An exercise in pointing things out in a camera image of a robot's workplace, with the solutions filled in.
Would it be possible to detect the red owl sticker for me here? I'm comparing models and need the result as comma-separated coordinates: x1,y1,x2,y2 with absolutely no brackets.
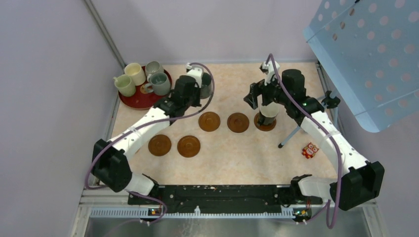
302,142,319,159

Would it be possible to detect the aluminium frame rail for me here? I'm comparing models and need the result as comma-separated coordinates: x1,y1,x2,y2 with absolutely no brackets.
71,188,389,237

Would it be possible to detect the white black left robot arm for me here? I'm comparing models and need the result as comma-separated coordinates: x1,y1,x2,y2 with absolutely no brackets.
91,73,211,204

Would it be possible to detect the dark red round tray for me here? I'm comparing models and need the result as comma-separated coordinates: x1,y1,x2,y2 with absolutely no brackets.
118,66,172,110

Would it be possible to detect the grey tripod stand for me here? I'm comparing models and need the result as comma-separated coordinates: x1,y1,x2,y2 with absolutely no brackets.
278,89,339,149

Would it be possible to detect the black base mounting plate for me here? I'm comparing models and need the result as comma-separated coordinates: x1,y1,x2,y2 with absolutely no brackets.
127,185,323,215

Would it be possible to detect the dark green mug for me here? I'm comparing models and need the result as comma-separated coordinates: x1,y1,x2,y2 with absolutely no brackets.
200,73,212,99

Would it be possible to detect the grey ribbed cup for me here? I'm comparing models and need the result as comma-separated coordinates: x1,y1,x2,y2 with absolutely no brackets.
144,61,164,76

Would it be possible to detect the grey green mug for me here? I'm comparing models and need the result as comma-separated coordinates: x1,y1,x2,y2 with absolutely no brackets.
144,72,171,96

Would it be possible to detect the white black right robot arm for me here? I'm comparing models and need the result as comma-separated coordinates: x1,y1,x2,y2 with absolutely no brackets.
244,69,385,211

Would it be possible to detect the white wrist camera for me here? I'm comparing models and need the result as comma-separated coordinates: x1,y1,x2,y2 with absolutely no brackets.
259,60,280,86
185,63,204,88

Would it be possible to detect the cream ceramic cup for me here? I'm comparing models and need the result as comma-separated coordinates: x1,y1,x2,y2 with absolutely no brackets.
124,63,147,86

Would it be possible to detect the light brown wooden coaster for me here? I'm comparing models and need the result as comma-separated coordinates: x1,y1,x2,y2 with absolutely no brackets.
148,134,172,157

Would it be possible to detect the small white cup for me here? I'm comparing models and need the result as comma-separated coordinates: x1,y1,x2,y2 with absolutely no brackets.
258,102,280,126

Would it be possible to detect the pale green mug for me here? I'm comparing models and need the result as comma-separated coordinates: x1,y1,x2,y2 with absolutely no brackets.
113,75,136,97

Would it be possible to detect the blue perforated metal panel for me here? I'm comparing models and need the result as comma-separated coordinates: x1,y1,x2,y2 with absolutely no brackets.
303,0,419,133

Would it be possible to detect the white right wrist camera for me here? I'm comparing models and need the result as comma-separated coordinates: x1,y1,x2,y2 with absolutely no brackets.
259,60,280,86

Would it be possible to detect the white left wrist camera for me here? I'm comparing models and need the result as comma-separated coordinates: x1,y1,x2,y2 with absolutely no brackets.
185,63,204,88

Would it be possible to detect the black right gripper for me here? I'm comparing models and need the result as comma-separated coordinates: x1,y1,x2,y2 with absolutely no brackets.
244,71,291,109

